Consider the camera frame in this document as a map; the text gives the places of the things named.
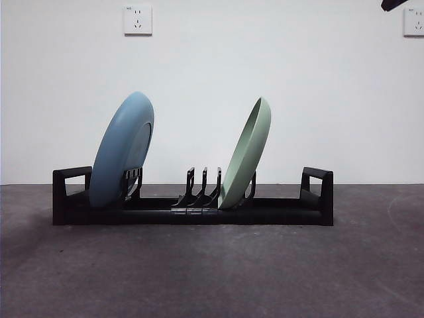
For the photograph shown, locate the pale green plate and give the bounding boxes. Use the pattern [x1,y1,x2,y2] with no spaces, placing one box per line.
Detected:
[217,96,272,211]

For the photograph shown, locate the light blue plate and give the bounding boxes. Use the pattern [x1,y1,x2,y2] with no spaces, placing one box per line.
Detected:
[89,91,156,209]

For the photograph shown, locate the black plate rack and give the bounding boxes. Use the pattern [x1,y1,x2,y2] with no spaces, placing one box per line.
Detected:
[52,165,335,227]

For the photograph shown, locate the white wall socket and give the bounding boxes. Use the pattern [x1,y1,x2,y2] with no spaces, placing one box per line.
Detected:
[124,4,154,36]
[403,7,424,37]

